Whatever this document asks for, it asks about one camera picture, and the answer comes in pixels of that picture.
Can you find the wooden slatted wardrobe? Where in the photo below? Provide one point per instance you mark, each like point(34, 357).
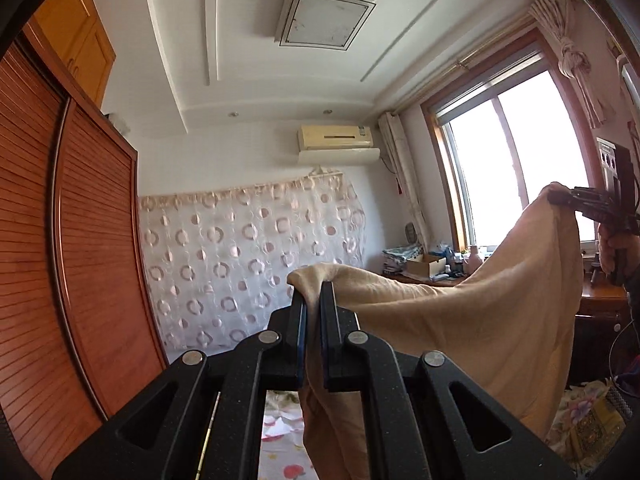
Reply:
point(75, 260)

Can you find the pale floral window curtain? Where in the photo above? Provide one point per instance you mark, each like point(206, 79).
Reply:
point(402, 175)

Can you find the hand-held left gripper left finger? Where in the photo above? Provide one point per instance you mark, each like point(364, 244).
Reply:
point(301, 345)

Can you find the sheer circle-patterned curtain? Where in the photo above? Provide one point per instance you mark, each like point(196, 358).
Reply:
point(240, 260)

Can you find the person's right hand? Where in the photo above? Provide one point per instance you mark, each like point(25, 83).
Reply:
point(606, 250)

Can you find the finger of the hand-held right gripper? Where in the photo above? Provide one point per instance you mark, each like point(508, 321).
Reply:
point(580, 196)
point(597, 211)

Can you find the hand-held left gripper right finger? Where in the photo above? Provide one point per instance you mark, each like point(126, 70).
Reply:
point(325, 347)

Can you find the pink vase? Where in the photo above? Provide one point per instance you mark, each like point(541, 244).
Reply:
point(473, 259)

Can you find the black device stand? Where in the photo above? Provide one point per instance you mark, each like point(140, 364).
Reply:
point(595, 267)

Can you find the long wooden cabinet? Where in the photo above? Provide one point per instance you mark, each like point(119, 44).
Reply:
point(600, 300)

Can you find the stack of newspapers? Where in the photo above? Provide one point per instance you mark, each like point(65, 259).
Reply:
point(400, 256)

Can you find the floral quilted blanket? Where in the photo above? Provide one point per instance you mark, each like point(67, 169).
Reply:
point(585, 410)

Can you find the square ceiling lamp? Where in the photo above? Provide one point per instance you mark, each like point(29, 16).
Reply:
point(325, 15)

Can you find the open cardboard box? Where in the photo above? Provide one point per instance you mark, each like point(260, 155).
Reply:
point(425, 266)

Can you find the orange wooden overhead cabinet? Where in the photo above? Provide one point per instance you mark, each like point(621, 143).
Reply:
point(80, 45)

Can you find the woven hand fan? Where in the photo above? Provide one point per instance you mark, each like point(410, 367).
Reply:
point(410, 233)

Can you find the white air deflector panel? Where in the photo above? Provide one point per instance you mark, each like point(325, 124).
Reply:
point(340, 155)

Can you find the beige wall air conditioner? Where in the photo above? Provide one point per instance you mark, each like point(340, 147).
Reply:
point(335, 135)

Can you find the beige printed t-shirt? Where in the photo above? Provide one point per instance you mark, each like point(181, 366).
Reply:
point(450, 320)

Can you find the knotted floral window curtain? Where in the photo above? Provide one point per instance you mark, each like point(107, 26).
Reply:
point(575, 60)

